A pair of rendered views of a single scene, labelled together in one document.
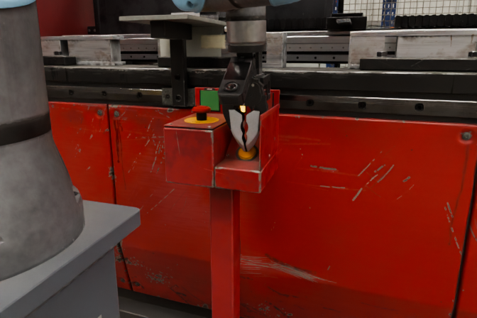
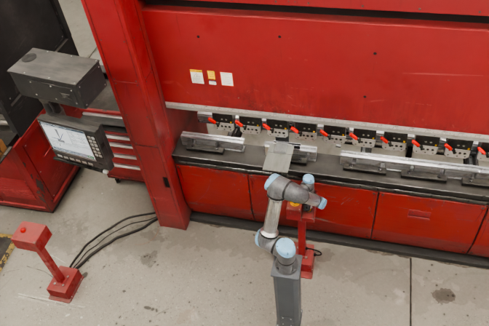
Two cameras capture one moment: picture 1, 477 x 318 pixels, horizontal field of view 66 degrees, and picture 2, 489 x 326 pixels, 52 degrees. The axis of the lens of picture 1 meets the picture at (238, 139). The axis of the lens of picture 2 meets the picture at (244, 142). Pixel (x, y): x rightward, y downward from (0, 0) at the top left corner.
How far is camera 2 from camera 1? 3.06 m
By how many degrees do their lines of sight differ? 32
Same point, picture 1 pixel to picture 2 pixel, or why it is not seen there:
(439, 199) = (367, 206)
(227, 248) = (303, 228)
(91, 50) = (231, 145)
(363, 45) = (345, 158)
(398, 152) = (354, 195)
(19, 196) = (295, 264)
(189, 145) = (294, 213)
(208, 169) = (299, 217)
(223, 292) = (301, 236)
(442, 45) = (370, 161)
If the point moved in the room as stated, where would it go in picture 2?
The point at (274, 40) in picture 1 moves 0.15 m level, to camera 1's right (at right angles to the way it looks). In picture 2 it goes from (312, 153) to (332, 151)
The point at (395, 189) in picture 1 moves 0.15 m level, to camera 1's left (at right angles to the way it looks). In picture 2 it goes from (354, 203) to (334, 205)
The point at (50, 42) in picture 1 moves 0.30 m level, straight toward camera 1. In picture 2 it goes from (210, 141) to (229, 165)
